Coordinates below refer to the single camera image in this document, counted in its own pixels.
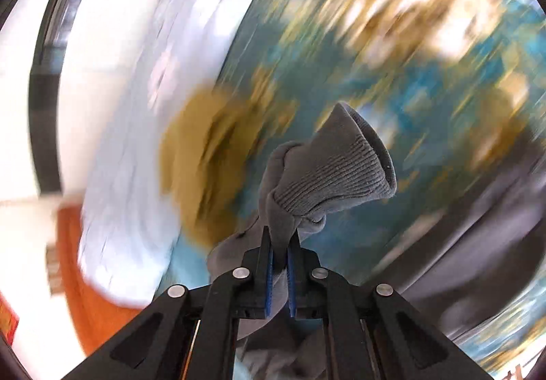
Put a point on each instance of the grey knitted garment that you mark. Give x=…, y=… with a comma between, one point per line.
x=328, y=175

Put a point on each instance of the orange cloth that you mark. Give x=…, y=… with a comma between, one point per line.
x=89, y=303

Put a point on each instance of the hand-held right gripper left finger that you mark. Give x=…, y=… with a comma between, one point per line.
x=268, y=277

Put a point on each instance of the black door frame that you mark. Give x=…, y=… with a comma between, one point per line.
x=51, y=77

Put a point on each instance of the white quilt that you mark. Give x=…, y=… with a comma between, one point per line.
x=140, y=119

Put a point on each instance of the dark grey cloth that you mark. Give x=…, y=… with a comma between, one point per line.
x=477, y=243

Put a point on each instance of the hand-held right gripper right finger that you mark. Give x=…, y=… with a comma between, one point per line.
x=292, y=277

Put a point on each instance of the teal yellow patterned blanket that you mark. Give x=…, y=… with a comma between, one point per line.
x=384, y=64

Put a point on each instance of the mustard yellow cloth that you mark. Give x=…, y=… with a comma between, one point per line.
x=204, y=166

